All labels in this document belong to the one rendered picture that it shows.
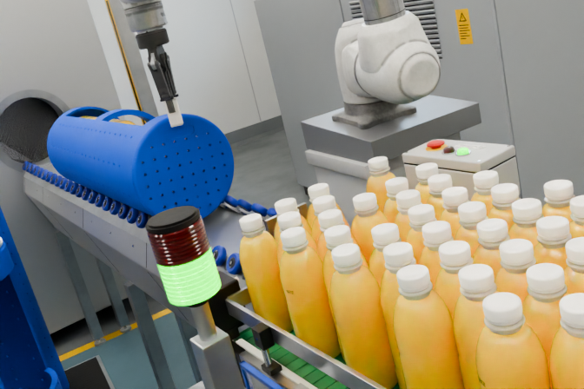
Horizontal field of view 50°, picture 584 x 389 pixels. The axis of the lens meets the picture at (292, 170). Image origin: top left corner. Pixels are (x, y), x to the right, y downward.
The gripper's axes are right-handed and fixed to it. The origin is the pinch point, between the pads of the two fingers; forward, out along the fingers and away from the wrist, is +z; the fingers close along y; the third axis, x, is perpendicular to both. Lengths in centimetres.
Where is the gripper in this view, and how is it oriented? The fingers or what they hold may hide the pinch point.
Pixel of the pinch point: (173, 112)
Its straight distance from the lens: 159.5
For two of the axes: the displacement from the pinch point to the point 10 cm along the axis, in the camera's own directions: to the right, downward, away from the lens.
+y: 0.4, -2.9, 9.6
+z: 2.3, 9.4, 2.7
